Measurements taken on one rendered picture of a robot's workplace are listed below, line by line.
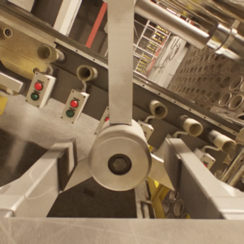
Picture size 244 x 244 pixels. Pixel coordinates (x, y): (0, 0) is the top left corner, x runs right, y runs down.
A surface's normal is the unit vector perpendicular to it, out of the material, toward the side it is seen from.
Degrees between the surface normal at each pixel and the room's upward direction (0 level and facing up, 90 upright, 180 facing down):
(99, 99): 90
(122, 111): 90
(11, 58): 90
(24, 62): 90
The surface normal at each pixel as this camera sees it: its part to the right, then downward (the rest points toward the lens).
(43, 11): -0.01, 0.25
